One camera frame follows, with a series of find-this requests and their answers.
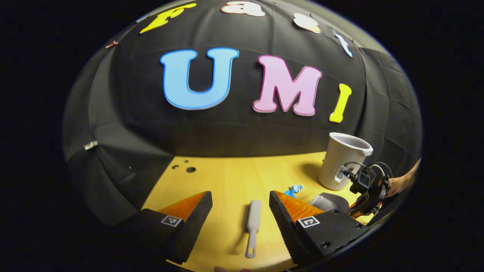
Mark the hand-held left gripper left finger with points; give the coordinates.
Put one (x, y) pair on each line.
(193, 226)

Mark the black backdrop cloth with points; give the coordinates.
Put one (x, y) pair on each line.
(234, 128)

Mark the small grey broom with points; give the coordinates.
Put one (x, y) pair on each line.
(252, 223)

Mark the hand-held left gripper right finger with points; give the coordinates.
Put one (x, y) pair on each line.
(285, 230)

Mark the small pink clip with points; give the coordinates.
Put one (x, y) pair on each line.
(111, 44)

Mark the blue paper trash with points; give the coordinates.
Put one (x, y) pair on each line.
(297, 187)
(289, 193)

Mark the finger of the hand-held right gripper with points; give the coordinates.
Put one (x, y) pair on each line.
(361, 209)

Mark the grey plastic dustpan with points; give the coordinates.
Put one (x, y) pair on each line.
(332, 202)

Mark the wooden desktop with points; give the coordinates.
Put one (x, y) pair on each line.
(227, 181)

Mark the small silver clip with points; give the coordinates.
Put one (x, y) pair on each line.
(90, 145)

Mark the white ribbed garbage bin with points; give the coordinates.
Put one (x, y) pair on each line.
(336, 162)

